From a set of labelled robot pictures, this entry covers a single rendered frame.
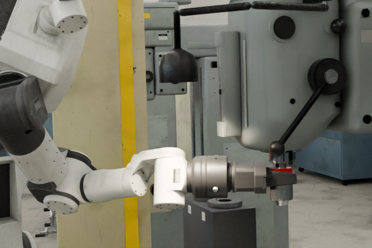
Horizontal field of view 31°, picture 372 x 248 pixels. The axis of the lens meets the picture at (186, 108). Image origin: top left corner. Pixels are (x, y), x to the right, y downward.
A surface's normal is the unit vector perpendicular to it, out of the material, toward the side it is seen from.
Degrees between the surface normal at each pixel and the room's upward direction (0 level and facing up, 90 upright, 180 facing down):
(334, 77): 90
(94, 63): 90
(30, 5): 58
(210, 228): 90
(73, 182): 65
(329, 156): 90
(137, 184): 81
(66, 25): 148
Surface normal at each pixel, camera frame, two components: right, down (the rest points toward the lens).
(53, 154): 0.97, 0.04
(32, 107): 0.97, -0.22
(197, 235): -0.94, 0.04
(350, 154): 0.26, 0.04
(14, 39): 0.49, -0.51
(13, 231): 0.59, 0.10
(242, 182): -0.08, 0.06
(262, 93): -0.40, 0.06
